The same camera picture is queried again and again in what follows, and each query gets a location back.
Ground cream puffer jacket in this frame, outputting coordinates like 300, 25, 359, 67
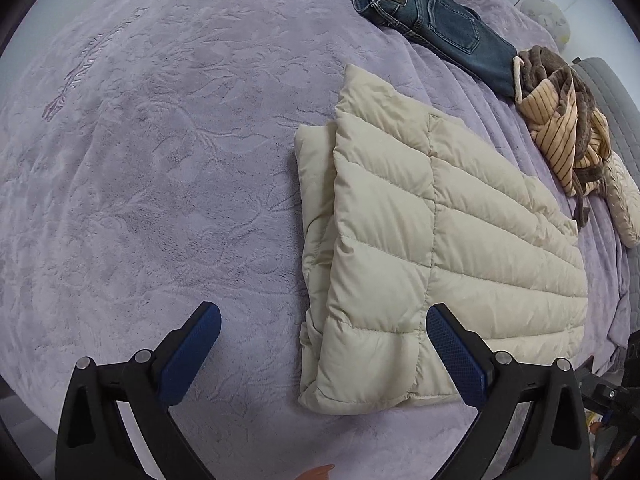
294, 66, 588, 415

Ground person's left hand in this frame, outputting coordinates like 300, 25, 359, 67
295, 464, 335, 480

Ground cream knitted pillow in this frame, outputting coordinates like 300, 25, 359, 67
603, 152, 640, 248

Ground lavender plush bedspread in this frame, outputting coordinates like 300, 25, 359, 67
0, 0, 633, 480

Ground striped cream fleece robe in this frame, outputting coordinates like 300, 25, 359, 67
513, 46, 612, 228

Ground grey quilted mattress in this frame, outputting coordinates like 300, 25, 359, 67
573, 58, 639, 183

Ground blue denim jeans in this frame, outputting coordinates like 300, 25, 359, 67
350, 0, 516, 99

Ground white round cushion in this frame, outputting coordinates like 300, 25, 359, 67
518, 0, 570, 52

